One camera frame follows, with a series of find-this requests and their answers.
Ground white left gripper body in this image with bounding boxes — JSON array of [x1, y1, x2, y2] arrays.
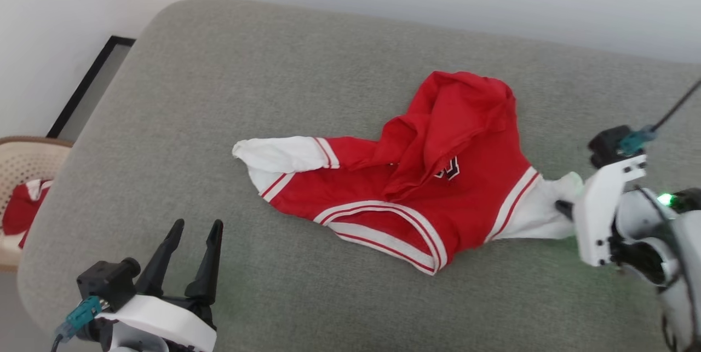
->
[[96, 295, 217, 352]]

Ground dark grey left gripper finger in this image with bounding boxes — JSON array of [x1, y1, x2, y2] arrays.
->
[[137, 220, 185, 298], [185, 220, 225, 307]]

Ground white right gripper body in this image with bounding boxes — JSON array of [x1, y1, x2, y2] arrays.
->
[[572, 155, 701, 285]]

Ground red and white jersey shirt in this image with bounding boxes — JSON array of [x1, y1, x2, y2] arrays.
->
[[232, 70, 584, 276]]

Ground red clothes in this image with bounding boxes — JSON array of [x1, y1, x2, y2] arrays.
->
[[2, 178, 54, 249]]

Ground beige plastic laundry basket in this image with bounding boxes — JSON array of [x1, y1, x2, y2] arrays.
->
[[0, 136, 74, 273]]

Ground grey fabric sofa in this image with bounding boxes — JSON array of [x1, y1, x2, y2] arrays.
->
[[16, 0, 701, 352]]

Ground black framed panel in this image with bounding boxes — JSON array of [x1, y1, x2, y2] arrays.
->
[[47, 36, 136, 140]]

